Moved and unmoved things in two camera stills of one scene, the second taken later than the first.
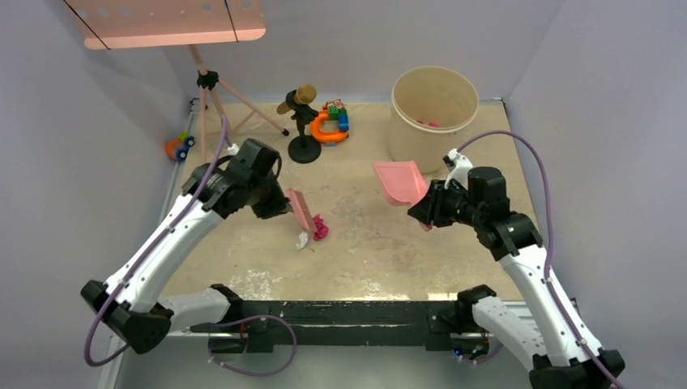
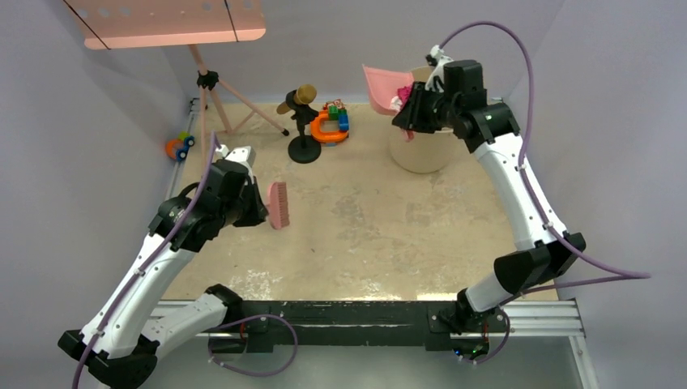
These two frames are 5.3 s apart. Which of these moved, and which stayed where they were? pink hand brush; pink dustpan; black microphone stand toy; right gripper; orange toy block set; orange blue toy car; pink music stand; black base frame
Moved: right gripper; pink dustpan; pink hand brush
Stayed: black microphone stand toy; orange blue toy car; orange toy block set; black base frame; pink music stand
